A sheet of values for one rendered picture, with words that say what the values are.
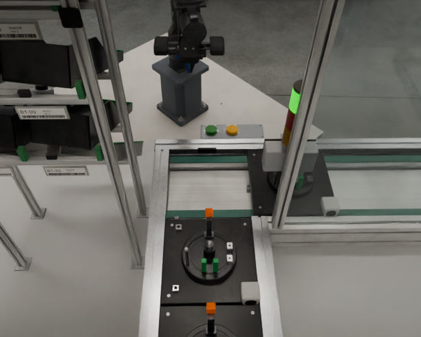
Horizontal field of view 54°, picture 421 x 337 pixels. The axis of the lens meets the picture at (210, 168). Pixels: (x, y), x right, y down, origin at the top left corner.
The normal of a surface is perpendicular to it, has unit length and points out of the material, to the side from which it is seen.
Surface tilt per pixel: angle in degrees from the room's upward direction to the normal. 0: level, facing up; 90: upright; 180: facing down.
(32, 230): 0
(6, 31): 90
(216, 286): 0
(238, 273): 0
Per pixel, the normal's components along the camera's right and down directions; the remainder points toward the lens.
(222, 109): 0.01, -0.64
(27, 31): 0.02, 0.77
